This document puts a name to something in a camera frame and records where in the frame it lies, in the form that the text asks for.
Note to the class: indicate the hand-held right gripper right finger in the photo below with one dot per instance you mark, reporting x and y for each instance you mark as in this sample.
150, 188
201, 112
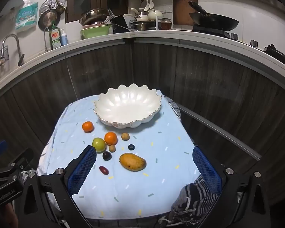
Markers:
207, 172

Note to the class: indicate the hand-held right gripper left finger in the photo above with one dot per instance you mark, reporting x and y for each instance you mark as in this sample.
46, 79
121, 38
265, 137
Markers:
82, 172

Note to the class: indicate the red date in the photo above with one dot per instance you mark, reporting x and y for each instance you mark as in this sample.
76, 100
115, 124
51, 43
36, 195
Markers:
104, 170

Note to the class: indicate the dark purple plum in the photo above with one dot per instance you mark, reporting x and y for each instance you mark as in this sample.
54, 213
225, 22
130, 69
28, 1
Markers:
107, 156

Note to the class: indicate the green apple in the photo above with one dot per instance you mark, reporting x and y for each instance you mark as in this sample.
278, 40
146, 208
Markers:
99, 144

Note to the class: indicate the brown longan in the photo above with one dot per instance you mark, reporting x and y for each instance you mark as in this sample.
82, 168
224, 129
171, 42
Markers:
112, 148
125, 136

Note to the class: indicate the orange tangerine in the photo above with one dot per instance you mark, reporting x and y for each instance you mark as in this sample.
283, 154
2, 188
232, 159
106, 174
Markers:
88, 127
111, 138

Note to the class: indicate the yellow mango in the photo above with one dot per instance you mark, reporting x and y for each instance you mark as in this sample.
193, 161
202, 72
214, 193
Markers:
132, 162

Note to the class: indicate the blueberry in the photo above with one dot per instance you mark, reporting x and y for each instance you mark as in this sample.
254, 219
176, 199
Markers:
131, 147

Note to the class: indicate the white scalloped bowl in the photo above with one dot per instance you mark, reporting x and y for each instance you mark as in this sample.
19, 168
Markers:
125, 106

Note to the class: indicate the dark checked cloth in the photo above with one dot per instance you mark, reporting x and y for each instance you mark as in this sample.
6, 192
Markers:
192, 201

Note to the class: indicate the grey metal bar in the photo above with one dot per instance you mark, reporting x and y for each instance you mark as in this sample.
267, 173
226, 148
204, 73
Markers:
218, 133

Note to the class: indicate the light blue patterned tablecloth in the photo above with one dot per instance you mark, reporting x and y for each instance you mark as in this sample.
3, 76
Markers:
144, 190

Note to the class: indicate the dark wood base cabinet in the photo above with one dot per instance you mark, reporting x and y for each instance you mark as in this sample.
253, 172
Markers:
204, 80

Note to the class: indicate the curved metal faucet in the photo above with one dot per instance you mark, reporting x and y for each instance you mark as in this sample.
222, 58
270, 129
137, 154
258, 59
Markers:
18, 47

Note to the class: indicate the green dish soap bottle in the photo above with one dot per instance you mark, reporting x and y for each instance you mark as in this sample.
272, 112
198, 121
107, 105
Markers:
55, 39

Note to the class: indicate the blue hand soap bottle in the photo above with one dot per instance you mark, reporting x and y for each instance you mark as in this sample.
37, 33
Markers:
64, 39

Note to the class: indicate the blue white tissue packet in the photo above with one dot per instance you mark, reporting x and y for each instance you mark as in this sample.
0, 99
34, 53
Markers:
26, 16

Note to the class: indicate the hanging frying pan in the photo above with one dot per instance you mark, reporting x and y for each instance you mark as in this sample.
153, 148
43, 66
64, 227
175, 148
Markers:
47, 20

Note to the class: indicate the green basin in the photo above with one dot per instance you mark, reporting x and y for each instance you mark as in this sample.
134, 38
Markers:
95, 32

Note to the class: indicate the black gas stove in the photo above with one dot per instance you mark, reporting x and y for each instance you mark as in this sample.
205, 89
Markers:
211, 32

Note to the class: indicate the white kitchen counter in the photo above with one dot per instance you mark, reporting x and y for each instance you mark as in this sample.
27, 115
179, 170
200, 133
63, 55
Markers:
156, 34

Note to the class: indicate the black wok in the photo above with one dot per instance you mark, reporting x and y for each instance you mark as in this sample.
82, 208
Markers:
213, 21

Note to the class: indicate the black tray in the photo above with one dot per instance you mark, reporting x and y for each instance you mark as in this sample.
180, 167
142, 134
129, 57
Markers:
120, 25

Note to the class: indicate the perforated metal steamer plate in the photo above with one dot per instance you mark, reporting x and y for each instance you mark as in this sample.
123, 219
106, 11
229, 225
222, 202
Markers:
49, 3

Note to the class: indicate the glass jar red contents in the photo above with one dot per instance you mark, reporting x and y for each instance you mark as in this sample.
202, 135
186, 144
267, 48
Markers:
166, 24

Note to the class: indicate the stainless steel bowl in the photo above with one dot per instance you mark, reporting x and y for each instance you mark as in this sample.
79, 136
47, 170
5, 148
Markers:
92, 15

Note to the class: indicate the steel pot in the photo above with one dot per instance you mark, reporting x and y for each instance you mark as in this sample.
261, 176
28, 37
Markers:
142, 25

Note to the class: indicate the white pitcher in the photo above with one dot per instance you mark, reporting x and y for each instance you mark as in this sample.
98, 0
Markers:
135, 16

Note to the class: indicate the white teapot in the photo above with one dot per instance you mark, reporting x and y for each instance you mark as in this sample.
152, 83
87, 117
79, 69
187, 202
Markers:
154, 15

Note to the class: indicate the brown cutting board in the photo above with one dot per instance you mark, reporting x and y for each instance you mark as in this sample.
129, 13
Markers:
182, 7

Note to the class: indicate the white hanging spoon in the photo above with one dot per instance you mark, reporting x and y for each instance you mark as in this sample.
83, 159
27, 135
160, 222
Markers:
151, 2
146, 6

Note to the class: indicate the white wall socket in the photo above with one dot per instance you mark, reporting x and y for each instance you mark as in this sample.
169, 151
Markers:
167, 8

